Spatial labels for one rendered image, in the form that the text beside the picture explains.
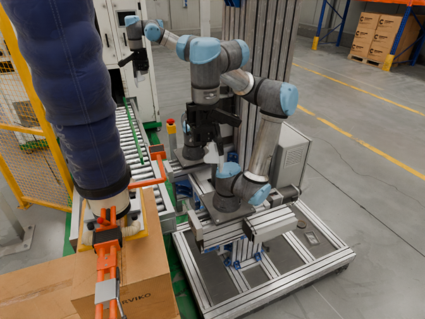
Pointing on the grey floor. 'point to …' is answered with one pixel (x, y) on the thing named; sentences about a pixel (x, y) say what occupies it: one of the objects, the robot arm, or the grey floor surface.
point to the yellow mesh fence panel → (31, 127)
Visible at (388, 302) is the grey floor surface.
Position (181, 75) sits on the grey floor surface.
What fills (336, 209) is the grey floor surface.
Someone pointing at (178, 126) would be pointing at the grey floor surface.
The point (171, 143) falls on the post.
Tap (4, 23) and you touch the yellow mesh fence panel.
